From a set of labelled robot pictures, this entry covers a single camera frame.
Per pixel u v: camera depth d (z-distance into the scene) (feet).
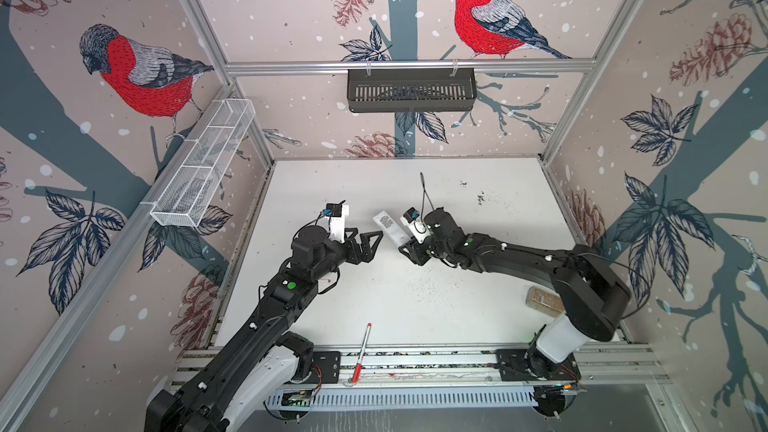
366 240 2.18
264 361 1.92
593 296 1.47
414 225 2.47
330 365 2.39
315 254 1.88
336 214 2.21
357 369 2.40
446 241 2.20
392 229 2.88
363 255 2.19
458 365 2.48
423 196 2.50
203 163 2.59
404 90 3.50
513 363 2.41
